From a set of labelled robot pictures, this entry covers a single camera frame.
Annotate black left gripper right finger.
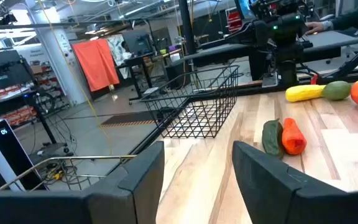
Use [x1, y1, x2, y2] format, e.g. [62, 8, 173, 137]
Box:
[232, 141, 358, 224]

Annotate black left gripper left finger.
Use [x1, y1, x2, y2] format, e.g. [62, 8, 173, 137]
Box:
[0, 141, 165, 224]

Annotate orange carrot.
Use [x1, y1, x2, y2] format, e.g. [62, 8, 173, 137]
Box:
[281, 117, 308, 156]

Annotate dark green cucumber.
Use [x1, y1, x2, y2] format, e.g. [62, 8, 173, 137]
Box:
[261, 119, 285, 159]

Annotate yellow corn cob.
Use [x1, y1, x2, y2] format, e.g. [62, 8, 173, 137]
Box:
[285, 84, 326, 103]

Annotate green lime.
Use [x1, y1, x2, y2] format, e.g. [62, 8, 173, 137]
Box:
[322, 80, 352, 101]

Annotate black hazard-striped floor mat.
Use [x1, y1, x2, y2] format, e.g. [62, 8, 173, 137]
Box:
[101, 111, 157, 128]

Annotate shelf with red boxes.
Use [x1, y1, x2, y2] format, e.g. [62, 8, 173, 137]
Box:
[0, 60, 70, 128]

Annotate orange hanging cloth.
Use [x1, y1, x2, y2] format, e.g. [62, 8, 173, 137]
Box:
[72, 38, 121, 93]

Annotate white building column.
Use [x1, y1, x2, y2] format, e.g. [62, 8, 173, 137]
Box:
[35, 6, 88, 105]

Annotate large black screen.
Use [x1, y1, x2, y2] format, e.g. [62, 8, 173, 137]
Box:
[0, 49, 32, 94]

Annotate dark grey desk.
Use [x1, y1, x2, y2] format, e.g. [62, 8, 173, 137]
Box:
[171, 30, 358, 68]

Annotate person's hand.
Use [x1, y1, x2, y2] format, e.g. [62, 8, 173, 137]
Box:
[305, 20, 334, 35]

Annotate black computer monitor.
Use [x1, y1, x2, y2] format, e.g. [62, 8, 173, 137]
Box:
[121, 30, 154, 56]

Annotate red storage bins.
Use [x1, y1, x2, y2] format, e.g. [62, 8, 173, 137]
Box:
[227, 7, 244, 34]

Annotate black wire basket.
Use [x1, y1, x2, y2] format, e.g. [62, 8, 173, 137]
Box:
[139, 64, 241, 139]

